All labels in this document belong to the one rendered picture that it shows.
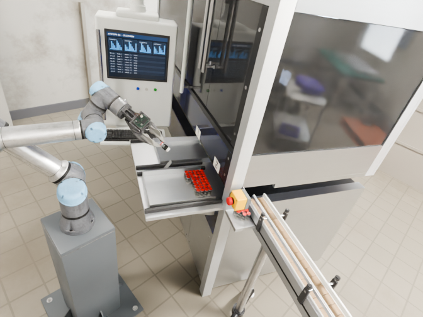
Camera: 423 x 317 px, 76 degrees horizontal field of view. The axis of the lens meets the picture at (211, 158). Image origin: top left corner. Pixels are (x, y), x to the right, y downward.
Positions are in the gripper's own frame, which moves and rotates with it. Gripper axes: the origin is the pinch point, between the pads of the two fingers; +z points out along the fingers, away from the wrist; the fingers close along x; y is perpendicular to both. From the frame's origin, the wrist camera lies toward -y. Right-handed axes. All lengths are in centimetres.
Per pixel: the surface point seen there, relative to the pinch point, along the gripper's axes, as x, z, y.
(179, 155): 15, 10, -51
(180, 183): -1.4, 20.4, -33.0
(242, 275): -16, 98, -74
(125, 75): 36, -53, -62
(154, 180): -9.4, 8.4, -35.0
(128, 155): 15, -36, -201
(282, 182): 30, 60, -11
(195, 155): 22, 17, -52
